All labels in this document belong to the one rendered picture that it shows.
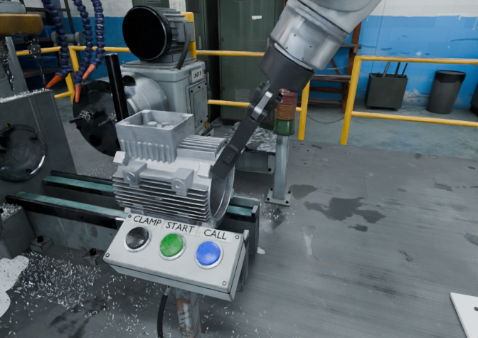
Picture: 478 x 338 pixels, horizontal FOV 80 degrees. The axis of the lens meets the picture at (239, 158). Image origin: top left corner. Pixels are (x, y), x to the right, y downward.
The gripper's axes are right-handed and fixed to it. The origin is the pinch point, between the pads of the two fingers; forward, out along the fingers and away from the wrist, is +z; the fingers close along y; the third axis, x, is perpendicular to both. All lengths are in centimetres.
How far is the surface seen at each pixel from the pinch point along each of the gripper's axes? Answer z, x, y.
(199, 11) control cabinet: 41, -131, -309
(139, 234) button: 5.8, -3.9, 18.1
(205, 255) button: 1.3, 4.5, 18.8
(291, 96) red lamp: -6.7, 4.3, -33.6
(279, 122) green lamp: 1.0, 5.9, -33.4
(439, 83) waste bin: -37, 194, -455
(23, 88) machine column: 32, -63, -22
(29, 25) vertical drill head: 3.7, -48.2, -6.8
